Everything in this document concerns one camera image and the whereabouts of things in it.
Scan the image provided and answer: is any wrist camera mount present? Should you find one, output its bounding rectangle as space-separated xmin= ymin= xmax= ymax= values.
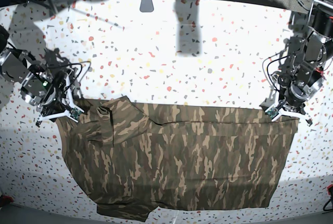
xmin=36 ymin=69 xmax=84 ymax=127
xmin=260 ymin=91 xmax=313 ymax=126

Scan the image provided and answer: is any red clamp corner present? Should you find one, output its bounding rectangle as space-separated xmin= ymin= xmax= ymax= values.
xmin=323 ymin=185 xmax=333 ymax=212
xmin=0 ymin=195 xmax=13 ymax=207

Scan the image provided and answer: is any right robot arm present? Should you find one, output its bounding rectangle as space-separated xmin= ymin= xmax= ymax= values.
xmin=1 ymin=27 xmax=74 ymax=116

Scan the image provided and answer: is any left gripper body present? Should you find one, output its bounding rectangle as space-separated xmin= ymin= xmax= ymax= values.
xmin=273 ymin=73 xmax=325 ymax=106

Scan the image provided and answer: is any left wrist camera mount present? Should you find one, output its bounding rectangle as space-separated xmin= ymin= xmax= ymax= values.
xmin=260 ymin=91 xmax=313 ymax=126

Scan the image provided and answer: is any camouflage T-shirt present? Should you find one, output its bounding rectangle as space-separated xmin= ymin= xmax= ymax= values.
xmin=56 ymin=97 xmax=299 ymax=221

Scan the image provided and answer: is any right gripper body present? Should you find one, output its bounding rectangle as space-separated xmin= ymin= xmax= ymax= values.
xmin=20 ymin=70 xmax=67 ymax=107

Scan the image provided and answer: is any red clamp left corner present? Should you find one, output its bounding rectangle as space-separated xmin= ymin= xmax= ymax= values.
xmin=0 ymin=195 xmax=13 ymax=207

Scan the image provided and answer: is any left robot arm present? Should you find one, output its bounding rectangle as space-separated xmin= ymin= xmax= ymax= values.
xmin=265 ymin=0 xmax=332 ymax=121

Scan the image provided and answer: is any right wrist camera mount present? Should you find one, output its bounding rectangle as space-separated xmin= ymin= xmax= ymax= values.
xmin=36 ymin=69 xmax=84 ymax=127

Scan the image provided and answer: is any red clamp right corner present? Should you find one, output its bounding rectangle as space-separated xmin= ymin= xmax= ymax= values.
xmin=323 ymin=185 xmax=333 ymax=212

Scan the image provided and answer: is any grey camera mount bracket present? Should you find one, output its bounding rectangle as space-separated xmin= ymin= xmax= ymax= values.
xmin=139 ymin=0 xmax=154 ymax=13

